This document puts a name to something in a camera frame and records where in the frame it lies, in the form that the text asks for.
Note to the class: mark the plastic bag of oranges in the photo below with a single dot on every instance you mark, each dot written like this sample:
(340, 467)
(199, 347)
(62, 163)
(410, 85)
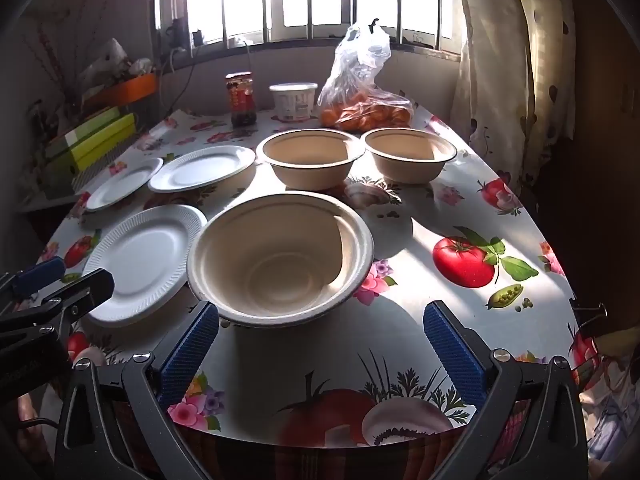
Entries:
(370, 110)

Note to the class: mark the white plastic tub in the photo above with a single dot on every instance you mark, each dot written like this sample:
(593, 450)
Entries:
(293, 102)

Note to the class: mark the red label sauce jar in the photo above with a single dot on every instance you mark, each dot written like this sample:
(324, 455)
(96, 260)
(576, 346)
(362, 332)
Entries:
(241, 100)

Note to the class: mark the barred window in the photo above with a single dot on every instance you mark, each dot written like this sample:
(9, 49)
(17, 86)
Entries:
(240, 0)

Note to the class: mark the black hook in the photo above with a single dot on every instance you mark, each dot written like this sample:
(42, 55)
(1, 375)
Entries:
(373, 23)

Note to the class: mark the dried branches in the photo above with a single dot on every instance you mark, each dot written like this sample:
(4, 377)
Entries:
(50, 50)

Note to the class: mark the black plastic object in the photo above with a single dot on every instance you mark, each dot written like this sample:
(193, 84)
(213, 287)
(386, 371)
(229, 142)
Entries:
(590, 317)

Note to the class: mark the plaid cloth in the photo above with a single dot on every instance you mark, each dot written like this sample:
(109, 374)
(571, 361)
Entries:
(310, 460)

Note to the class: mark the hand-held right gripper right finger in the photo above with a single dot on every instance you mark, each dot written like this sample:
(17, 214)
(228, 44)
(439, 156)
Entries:
(455, 360)

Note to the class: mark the lime green flat box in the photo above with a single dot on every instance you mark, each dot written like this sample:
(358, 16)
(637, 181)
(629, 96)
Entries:
(107, 142)

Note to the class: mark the white foam plate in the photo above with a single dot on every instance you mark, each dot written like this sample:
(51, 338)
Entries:
(145, 260)
(200, 167)
(122, 185)

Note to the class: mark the vegetable print tablecloth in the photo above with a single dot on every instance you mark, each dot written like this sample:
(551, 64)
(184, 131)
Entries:
(425, 220)

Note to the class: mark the orange tray with clutter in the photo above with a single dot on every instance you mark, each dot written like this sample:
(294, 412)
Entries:
(110, 57)

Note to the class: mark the black power adapter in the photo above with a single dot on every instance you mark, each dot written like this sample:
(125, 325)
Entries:
(176, 30)

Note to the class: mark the dark green flat box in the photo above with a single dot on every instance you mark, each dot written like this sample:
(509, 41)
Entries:
(85, 132)

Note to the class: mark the cream heart print curtain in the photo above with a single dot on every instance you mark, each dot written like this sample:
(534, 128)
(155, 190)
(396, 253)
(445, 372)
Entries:
(500, 60)

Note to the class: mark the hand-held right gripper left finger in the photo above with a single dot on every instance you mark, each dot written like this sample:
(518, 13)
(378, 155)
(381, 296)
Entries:
(190, 355)

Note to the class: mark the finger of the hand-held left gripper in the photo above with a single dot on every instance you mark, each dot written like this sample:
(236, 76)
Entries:
(92, 285)
(37, 272)

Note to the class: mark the beige paper bowl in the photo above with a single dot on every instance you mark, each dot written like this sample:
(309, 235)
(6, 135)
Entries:
(310, 160)
(410, 157)
(280, 270)

